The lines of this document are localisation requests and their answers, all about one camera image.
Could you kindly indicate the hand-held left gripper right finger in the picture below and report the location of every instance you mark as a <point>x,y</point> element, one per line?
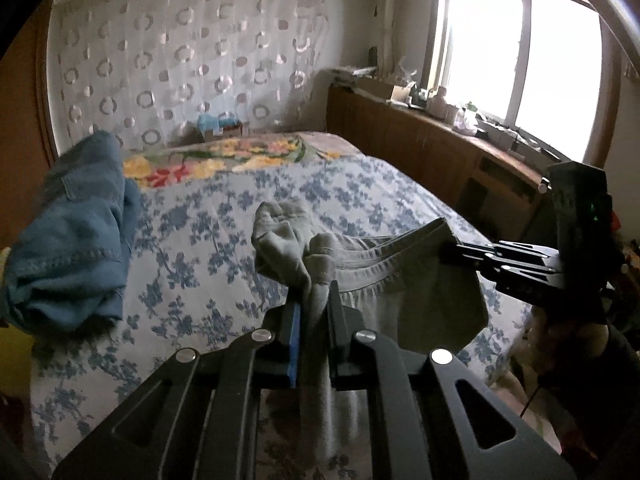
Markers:
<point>340,345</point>

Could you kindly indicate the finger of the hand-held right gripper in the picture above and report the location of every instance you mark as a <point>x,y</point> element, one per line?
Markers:
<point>480,265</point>
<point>520,249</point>

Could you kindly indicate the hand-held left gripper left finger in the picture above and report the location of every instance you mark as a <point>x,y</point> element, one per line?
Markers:
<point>295,345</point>

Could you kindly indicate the grey-green pants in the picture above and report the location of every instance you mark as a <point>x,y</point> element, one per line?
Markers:
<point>400,310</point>

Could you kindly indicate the person's right hand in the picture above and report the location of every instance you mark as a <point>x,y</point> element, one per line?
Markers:
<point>585,340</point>

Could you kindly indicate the patterned floor rug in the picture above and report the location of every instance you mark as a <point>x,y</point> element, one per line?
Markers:
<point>522,390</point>

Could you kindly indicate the blue floral bedsheet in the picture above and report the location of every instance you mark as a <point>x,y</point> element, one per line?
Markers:
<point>200,240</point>

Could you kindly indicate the long wooden cabinet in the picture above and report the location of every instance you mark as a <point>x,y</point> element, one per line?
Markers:
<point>400,140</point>

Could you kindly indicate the colourful floral pillow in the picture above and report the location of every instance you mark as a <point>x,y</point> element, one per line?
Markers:
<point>240,152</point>

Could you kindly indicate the cardboard box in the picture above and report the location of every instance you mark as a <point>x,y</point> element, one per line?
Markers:
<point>382,89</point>

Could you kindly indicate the window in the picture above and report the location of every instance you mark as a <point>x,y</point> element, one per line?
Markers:
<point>480,45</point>

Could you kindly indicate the blue tissue pack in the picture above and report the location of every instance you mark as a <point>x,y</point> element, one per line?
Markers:
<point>217,126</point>

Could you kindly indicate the blue denim jeans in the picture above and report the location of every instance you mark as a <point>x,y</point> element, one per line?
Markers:
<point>70,240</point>

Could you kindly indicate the white curtain with circles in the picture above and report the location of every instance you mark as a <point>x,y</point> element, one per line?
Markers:
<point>175,45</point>

